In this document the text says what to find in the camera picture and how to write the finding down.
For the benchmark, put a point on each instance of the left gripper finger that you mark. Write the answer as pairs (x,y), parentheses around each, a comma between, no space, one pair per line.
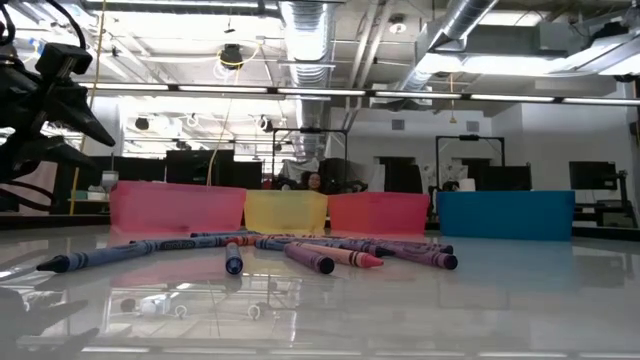
(42,152)
(72,105)

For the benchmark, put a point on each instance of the blue plastic bin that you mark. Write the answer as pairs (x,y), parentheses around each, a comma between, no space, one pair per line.
(505,216)

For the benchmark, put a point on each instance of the pink hanging cloth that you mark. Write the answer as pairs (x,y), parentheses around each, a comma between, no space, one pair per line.
(42,190)

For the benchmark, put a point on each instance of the large pink plastic bin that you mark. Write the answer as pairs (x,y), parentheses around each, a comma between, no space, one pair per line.
(175,207)

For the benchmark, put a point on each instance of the red crayon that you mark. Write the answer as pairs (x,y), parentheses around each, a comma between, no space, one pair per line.
(242,240)

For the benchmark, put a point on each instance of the yellow plastic bin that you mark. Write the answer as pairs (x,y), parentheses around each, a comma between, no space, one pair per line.
(285,210)

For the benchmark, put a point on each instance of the person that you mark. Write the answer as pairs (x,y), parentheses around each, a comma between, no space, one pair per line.
(312,181)

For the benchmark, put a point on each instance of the purple crayon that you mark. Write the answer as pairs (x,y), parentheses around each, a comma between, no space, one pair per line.
(360,246)
(307,257)
(425,257)
(435,247)

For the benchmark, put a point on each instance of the pink crayon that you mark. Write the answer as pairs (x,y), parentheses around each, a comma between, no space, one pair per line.
(350,257)

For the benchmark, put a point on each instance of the small red plastic bin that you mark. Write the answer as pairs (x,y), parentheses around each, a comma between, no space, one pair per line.
(375,214)

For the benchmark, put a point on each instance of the black computer monitor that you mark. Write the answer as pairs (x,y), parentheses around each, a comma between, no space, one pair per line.
(592,175)

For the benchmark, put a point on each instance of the black equipment desk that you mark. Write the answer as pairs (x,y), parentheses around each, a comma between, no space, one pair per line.
(620,210)

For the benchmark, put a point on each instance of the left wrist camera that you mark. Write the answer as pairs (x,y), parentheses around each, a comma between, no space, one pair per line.
(64,57)

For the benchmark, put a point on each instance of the black partition wall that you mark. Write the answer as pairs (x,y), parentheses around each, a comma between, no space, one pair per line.
(200,170)

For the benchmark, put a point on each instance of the black ceiling camera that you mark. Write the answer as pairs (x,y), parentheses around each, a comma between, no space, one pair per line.
(231,55)

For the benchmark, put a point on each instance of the black stand frame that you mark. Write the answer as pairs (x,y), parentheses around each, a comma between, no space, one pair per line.
(470,137)
(310,130)

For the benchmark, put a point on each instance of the slanted silver ventilation duct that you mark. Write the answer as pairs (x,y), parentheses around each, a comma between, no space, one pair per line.
(450,30)

